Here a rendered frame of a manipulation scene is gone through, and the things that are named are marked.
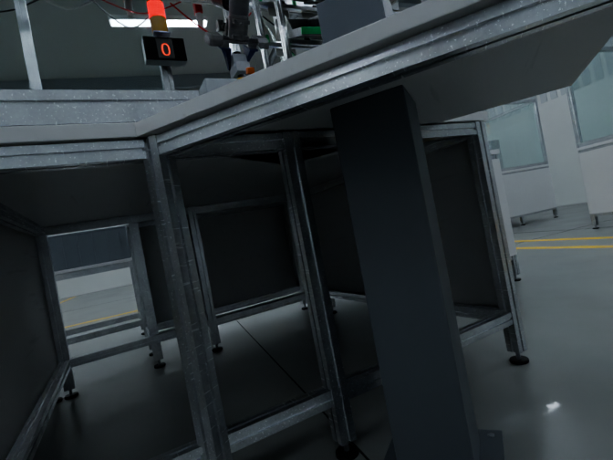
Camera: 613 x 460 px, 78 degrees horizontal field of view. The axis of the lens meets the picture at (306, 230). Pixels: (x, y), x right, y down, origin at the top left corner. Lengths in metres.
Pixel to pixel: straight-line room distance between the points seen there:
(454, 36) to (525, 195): 6.44
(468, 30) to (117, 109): 0.71
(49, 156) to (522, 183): 6.65
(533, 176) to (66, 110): 6.82
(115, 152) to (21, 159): 0.15
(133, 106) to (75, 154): 0.18
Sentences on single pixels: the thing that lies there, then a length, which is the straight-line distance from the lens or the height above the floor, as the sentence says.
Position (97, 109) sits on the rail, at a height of 0.92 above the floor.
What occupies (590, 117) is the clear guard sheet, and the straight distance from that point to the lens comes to 5.09.
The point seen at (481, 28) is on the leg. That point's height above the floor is 0.80.
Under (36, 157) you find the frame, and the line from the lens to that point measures 0.87.
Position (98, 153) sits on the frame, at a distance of 0.87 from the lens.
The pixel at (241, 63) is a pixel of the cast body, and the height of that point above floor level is 1.11.
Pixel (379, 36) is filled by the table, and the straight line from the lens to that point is 0.62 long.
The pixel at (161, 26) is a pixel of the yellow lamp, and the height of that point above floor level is 1.27.
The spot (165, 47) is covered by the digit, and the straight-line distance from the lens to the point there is 1.35.
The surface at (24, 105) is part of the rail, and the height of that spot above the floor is 0.93.
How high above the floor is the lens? 0.58
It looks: level
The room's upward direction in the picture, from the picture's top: 11 degrees counter-clockwise
